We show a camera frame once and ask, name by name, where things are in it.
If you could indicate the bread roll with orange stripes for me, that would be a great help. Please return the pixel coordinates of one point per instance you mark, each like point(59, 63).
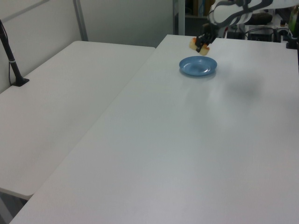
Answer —
point(205, 50)

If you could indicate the grey metal pillar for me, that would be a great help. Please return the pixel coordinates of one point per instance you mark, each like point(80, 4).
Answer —
point(179, 17)

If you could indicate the dark brown bag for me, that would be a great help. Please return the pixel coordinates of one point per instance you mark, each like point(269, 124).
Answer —
point(260, 18)

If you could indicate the green bottle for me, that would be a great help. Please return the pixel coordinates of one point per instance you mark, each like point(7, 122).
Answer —
point(293, 17)

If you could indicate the white side table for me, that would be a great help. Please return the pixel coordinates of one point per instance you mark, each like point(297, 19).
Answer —
point(58, 112)

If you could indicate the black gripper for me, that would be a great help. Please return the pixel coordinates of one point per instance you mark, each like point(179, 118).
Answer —
point(208, 32)

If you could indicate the black table clamp mount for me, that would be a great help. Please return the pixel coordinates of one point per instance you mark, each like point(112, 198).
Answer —
point(292, 42)

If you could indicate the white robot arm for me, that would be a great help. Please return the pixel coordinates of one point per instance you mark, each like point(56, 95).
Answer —
point(233, 11)

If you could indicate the grey metal partition post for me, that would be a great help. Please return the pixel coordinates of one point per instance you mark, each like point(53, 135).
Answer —
point(81, 21)

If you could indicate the black camera stand pole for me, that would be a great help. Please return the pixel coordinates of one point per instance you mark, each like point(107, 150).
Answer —
point(10, 58)

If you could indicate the black electronics box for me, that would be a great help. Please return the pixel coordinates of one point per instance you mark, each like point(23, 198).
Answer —
point(259, 33)

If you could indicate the blue round plate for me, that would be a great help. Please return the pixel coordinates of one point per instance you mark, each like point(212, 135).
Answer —
point(198, 66)

